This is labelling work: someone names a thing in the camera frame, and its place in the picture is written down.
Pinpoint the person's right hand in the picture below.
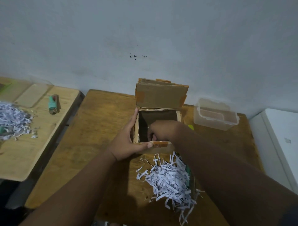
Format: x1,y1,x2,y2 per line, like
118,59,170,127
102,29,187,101
147,120,187,142

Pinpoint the person's left hand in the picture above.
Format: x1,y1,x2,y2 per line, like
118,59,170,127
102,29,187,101
108,107,154,161

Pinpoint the brown cardboard box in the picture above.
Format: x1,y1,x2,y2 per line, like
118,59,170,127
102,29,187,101
133,78,189,154

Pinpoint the person's left forearm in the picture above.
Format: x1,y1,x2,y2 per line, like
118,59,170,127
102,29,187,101
20,149,117,226

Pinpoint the person's right forearm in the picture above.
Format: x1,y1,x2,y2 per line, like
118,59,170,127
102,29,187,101
171,127,298,226

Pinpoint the pile of shredded white paper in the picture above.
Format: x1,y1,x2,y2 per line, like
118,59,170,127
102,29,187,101
136,151,205,226

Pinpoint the clear plastic container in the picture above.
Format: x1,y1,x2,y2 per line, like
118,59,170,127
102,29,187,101
194,98,240,131

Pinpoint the green lighter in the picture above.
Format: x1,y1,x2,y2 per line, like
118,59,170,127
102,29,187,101
48,94,59,115

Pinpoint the light wooden side table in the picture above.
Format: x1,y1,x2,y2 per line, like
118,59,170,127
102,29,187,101
0,77,85,182

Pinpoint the clear plastic lid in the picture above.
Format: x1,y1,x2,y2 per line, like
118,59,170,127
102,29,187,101
14,78,54,108

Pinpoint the white cabinet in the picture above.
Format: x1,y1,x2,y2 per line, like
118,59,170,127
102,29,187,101
249,108,298,195

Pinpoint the heap of shredded white paper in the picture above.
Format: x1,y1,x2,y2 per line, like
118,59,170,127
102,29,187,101
0,102,38,141

